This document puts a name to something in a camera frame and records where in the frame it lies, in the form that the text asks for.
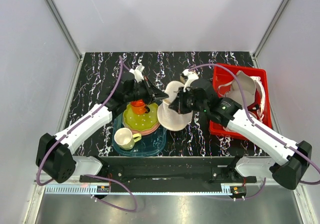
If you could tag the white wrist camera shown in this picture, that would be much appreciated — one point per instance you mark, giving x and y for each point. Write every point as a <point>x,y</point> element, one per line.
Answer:
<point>138,73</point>
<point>192,76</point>

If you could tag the pink plate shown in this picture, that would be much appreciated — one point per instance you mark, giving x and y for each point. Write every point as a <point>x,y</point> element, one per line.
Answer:
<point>152,130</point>

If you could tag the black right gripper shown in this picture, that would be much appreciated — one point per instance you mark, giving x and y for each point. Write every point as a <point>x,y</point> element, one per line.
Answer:
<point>179,104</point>

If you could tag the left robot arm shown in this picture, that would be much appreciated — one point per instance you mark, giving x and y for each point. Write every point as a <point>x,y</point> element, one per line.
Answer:
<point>55,152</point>

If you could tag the beige ceramic mug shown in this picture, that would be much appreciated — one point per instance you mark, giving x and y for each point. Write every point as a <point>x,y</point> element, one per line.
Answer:
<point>183,78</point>

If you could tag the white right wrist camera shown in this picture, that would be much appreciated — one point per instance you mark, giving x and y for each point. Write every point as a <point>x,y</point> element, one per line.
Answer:
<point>192,76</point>

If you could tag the green polka dot bowl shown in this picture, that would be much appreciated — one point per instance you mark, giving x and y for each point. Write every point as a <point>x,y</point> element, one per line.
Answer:
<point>153,109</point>

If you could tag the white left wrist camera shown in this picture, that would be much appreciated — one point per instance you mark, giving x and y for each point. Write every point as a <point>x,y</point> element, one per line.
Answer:
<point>138,73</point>

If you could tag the orange mug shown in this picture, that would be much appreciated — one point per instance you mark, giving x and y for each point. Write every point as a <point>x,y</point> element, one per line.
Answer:
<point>139,107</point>

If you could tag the white lace bra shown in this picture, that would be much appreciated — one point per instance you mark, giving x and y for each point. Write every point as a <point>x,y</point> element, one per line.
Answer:
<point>260,102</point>

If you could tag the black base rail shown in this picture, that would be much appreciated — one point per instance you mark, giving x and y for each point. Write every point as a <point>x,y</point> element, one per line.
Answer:
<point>173,174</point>

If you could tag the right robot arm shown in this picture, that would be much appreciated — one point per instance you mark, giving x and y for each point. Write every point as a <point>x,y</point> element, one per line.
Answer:
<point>289,159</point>

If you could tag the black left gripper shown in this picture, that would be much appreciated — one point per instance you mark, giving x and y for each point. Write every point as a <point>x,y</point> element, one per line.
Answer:
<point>151,90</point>

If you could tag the teal transparent plastic tub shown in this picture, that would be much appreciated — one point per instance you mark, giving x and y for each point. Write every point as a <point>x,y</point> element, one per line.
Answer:
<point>149,145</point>

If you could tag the grey bra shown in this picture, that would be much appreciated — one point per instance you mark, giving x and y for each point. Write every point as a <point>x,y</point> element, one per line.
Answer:
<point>242,89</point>

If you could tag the cream and yellow mug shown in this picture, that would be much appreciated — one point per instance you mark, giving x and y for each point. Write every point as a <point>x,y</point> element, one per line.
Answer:
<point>125,139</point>

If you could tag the red plastic bin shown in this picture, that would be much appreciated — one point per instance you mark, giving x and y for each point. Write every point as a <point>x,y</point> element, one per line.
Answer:
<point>240,127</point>

